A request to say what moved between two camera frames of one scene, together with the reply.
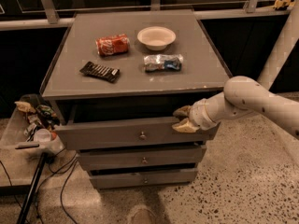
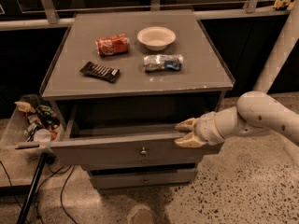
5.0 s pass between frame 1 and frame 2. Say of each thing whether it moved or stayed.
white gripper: moved
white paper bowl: stayed
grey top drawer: moved
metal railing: stayed
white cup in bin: stayed
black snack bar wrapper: stayed
